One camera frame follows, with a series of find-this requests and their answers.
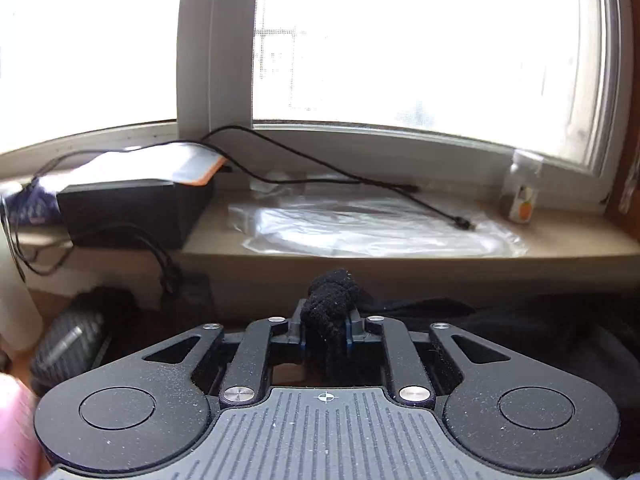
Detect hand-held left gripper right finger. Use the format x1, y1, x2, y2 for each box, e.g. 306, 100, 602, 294
345, 307, 511, 408

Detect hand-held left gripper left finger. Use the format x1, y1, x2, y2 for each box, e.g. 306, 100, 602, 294
142, 300, 308, 408

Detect black pants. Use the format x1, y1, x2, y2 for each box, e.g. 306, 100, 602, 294
302, 267, 640, 461

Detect clear plastic bag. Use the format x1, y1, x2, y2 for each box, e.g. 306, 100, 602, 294
227, 195, 529, 259

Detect black power adapter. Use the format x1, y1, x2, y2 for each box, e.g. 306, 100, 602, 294
160, 272, 216, 321

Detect black box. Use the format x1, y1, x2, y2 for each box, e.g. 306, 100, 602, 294
56, 177, 215, 250

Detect small orange-label bottle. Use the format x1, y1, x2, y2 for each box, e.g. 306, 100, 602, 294
501, 151, 544, 224

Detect white orange-edged packet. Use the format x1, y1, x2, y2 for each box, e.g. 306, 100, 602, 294
80, 142, 228, 186

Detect black textured case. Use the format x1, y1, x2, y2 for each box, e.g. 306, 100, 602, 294
31, 287, 138, 396

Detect green-lid white bottle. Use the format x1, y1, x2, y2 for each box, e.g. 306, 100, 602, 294
0, 230, 36, 353

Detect purple patterned packet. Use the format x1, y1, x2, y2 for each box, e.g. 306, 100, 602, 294
0, 180, 61, 226

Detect pink tissue box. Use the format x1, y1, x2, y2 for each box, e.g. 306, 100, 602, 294
0, 372, 42, 480

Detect brown wooden window trim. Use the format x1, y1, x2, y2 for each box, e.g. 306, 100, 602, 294
605, 0, 640, 241

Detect black cable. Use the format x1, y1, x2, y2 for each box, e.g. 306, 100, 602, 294
0, 147, 178, 293
220, 152, 476, 231
200, 125, 421, 193

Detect white window frame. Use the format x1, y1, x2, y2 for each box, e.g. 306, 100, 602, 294
175, 0, 621, 178

